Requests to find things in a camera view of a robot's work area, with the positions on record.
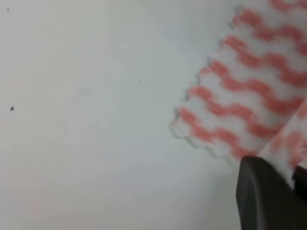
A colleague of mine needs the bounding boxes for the pink white striped towel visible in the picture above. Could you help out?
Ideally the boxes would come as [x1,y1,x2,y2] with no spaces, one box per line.
[171,0,307,186]

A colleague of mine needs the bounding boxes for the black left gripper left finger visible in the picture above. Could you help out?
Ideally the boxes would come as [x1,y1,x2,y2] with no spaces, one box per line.
[236,156,307,230]

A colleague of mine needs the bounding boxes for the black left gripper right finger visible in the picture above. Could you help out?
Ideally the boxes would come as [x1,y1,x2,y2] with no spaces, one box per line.
[292,166,307,203]

